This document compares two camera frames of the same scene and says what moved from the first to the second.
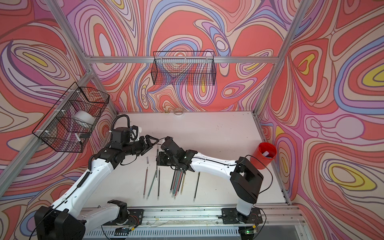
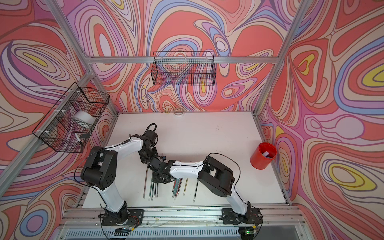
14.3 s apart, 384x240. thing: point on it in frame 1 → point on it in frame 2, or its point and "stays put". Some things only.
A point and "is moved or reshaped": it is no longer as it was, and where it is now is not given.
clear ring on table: [178, 111] stays put
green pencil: [150, 186] is moved or reshaped
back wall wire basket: [184, 68] stays put
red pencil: [145, 183] stays put
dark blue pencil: [158, 185] → [152, 191]
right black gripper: [161, 162] → [155, 180]
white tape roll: [84, 116] stays put
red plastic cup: [262, 155] stays put
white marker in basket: [78, 138] stays put
